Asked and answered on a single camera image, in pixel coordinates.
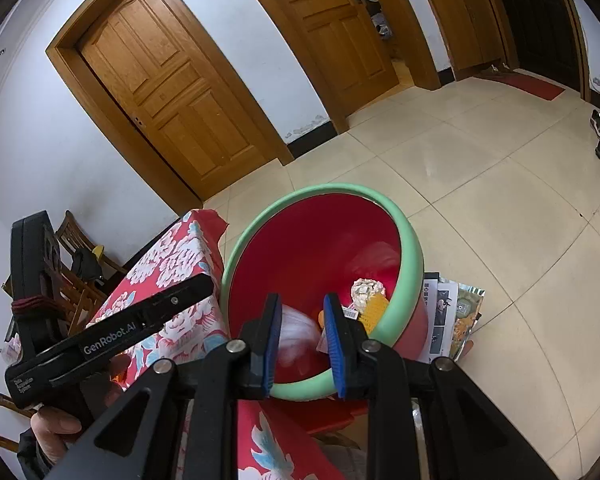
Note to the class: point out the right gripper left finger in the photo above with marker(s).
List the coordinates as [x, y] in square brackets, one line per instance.
[262, 336]

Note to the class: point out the white cloth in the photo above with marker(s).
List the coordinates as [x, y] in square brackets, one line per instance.
[299, 336]

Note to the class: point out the left hand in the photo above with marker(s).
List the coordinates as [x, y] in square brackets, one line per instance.
[51, 426]

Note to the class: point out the near wooden chair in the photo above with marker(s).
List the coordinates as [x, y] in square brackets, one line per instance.
[7, 405]

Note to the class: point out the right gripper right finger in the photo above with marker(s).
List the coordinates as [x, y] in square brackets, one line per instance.
[344, 343]

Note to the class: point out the yellow knitted cloth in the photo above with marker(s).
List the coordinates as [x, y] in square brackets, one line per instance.
[373, 311]

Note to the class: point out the cream crumpled plastic bag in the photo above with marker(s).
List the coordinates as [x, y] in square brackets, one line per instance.
[362, 290]

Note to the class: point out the closed wooden door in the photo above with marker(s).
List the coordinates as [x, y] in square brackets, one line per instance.
[158, 87]

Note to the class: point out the red basin green rim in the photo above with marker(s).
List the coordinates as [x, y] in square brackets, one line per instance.
[322, 239]

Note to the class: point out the magazines on floor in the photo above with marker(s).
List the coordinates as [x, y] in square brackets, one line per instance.
[453, 311]

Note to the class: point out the white teal box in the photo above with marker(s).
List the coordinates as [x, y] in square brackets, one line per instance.
[351, 313]

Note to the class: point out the wooden chair yellow seat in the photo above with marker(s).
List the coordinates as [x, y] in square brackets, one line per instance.
[89, 261]

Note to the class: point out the open wooden door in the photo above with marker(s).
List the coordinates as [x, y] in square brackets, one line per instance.
[335, 43]

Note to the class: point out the red floral tablecloth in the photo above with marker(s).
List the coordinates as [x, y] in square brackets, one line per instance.
[270, 445]

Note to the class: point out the red door mat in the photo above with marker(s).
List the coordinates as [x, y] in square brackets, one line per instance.
[532, 85]

